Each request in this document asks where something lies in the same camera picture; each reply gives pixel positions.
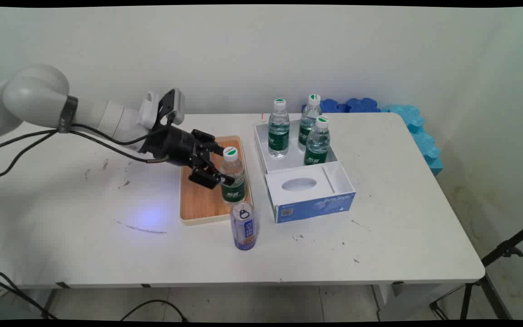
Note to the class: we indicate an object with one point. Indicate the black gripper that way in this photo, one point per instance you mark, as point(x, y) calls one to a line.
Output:
point(173, 144)

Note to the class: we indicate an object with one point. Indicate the green label water bottle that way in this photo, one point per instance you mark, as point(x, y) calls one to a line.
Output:
point(233, 186)
point(278, 134)
point(308, 127)
point(317, 145)

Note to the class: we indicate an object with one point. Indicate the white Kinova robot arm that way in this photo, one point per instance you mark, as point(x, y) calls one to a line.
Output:
point(39, 97)

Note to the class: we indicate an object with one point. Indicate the wooden tray with cream rim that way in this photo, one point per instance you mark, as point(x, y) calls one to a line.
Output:
point(200, 200)

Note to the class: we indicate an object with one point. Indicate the blue drink can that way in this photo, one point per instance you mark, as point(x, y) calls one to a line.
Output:
point(243, 229)

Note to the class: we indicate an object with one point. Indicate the white open box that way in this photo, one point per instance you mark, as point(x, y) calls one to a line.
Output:
point(288, 161)

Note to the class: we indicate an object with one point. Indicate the blue white tissue box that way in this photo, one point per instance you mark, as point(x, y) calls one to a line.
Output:
point(316, 206)

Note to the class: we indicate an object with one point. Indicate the dark blue foam piece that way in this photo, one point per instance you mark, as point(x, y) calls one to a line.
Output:
point(362, 105)
point(332, 106)

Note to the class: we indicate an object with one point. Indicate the light blue foam mat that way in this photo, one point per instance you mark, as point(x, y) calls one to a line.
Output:
point(420, 131)

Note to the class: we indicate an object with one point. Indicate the white table leg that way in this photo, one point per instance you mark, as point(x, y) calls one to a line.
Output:
point(407, 302)

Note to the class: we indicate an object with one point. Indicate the black tripod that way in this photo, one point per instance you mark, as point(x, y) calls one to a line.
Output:
point(500, 254)

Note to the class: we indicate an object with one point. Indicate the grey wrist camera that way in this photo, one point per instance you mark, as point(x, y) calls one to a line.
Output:
point(177, 106)

